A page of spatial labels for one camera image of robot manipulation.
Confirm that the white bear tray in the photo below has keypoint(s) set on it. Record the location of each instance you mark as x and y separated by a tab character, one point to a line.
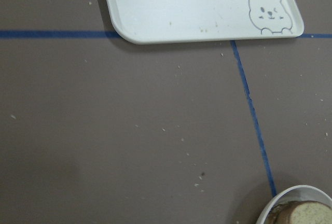
181	21

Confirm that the bread slice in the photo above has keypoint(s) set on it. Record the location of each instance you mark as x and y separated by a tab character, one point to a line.
300	212

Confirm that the white round plate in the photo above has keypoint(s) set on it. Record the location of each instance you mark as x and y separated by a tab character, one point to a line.
295	193

